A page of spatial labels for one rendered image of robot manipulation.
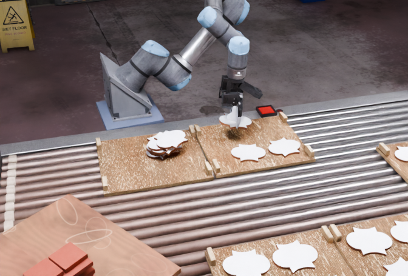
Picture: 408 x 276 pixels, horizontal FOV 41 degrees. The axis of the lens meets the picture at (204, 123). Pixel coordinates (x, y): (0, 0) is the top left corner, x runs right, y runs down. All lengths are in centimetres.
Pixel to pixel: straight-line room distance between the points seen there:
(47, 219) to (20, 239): 10
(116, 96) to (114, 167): 46
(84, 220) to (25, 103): 295
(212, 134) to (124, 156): 39
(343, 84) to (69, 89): 236
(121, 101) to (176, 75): 27
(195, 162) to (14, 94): 289
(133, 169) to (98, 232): 47
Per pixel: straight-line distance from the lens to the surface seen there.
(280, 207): 195
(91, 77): 489
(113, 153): 218
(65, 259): 140
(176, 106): 435
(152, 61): 244
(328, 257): 177
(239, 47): 203
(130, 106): 249
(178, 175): 204
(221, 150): 218
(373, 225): 192
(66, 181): 210
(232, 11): 247
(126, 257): 159
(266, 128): 233
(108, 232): 168
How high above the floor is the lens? 217
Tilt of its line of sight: 32 degrees down
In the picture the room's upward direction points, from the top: straight up
